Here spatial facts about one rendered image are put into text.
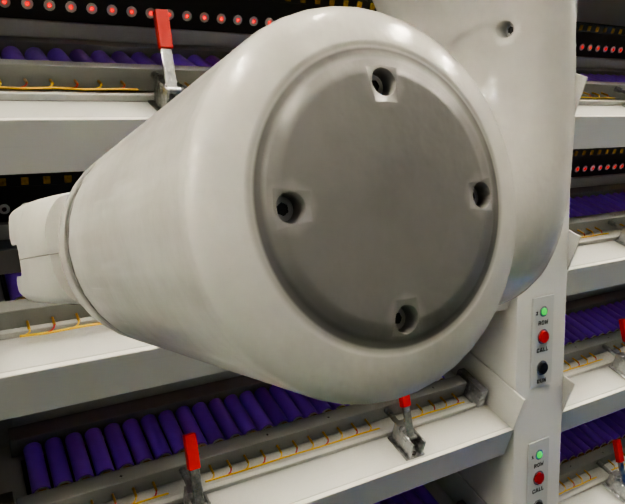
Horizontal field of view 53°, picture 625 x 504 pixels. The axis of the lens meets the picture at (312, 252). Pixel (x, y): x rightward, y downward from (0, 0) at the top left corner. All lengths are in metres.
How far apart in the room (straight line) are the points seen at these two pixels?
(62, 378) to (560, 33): 0.47
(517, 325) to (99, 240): 0.71
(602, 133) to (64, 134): 0.69
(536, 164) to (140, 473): 0.56
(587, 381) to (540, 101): 0.86
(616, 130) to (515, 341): 0.33
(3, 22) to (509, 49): 0.58
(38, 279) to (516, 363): 0.67
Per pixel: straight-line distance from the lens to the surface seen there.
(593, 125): 0.92
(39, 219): 0.28
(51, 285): 0.28
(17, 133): 0.54
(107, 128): 0.55
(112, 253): 0.17
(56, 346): 0.59
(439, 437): 0.83
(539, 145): 0.21
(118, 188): 0.16
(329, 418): 0.78
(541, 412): 0.92
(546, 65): 0.21
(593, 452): 1.20
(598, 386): 1.05
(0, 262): 0.36
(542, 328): 0.88
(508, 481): 0.93
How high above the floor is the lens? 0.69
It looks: 10 degrees down
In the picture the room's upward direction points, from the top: 2 degrees counter-clockwise
